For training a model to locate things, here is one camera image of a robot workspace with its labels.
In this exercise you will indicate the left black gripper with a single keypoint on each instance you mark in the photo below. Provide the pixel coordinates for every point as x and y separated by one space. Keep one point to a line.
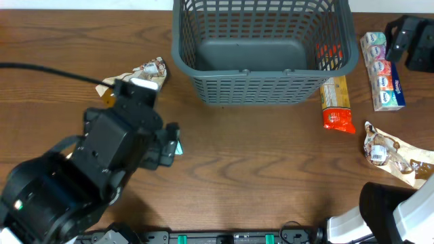
157 155

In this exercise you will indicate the Kleenex tissue multipack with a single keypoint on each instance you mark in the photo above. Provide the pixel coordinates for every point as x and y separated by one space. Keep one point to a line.
387 93

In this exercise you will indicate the orange tan pasta package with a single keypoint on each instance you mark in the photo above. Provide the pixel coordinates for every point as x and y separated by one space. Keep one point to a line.
335 103

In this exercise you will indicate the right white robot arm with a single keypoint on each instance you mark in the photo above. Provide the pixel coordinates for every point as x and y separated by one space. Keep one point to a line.
390 214

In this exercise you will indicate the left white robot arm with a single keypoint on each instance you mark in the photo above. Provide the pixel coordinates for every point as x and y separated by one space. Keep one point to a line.
59 195

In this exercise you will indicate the teal wrapped snack pack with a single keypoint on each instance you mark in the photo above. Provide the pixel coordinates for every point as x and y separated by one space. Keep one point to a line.
179 150

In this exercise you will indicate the beige snack bag with window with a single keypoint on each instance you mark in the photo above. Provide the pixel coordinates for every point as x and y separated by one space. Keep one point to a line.
150 75

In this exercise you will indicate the grey plastic mesh basket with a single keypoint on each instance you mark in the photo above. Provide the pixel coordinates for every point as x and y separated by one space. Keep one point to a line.
239 52

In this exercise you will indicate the beige cookie bag right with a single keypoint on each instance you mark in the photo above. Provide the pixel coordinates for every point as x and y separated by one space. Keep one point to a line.
410 164

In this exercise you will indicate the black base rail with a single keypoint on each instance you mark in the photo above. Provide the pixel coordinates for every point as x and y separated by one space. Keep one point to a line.
118 233

